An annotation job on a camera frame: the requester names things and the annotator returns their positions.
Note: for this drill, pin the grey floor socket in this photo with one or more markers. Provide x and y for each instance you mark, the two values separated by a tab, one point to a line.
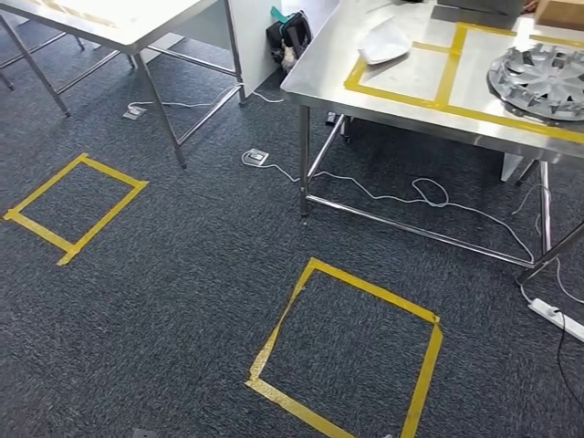
257	157
134	112

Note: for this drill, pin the yellow floor tape square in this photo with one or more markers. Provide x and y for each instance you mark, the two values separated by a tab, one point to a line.
365	289
109	216

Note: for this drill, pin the black backpack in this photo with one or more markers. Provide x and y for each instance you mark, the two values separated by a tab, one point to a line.
296	33

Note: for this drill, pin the grey metal box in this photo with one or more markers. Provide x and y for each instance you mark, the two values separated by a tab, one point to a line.
479	7

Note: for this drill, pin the white power strip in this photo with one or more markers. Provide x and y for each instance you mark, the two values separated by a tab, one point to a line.
561	320

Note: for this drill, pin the stainless steel workbench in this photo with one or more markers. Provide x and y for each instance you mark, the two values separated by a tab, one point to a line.
410	90

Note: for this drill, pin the white top metal table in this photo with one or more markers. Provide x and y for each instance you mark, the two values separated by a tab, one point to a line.
136	18

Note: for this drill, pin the brown cardboard box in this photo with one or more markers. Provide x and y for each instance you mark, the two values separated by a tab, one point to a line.
561	12

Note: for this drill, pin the white plastic shell part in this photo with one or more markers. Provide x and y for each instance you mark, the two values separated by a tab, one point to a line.
385	45

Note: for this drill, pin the yellow tape grid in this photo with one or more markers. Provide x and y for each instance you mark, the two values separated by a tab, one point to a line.
444	78

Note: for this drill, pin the white partition panel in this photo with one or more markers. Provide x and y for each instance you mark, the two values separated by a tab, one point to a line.
255	42

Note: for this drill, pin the grey plastic hubcap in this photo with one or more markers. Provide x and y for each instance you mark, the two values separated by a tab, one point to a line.
538	84

